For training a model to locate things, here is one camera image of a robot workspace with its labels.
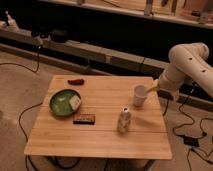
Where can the white plastic cup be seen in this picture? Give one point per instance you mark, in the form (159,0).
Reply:
(140,95)

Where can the reddish brown sausage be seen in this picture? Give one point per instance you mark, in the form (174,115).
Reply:
(76,82)

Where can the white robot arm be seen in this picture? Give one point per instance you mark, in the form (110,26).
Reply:
(186,60)

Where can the black power adapter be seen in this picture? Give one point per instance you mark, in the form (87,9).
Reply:
(191,141)

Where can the wooden table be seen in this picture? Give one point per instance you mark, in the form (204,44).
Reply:
(105,97)

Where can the green round plate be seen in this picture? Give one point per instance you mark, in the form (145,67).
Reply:
(59,103)

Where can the white sponge block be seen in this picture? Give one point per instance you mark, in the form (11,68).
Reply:
(75,102)

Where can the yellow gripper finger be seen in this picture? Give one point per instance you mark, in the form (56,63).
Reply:
(153,87)

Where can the brown candy bar box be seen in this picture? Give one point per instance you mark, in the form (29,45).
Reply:
(88,119)

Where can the white spray bottle background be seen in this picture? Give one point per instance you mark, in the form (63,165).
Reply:
(11,23)

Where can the white patterned bottle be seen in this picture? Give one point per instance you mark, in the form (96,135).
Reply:
(124,120)

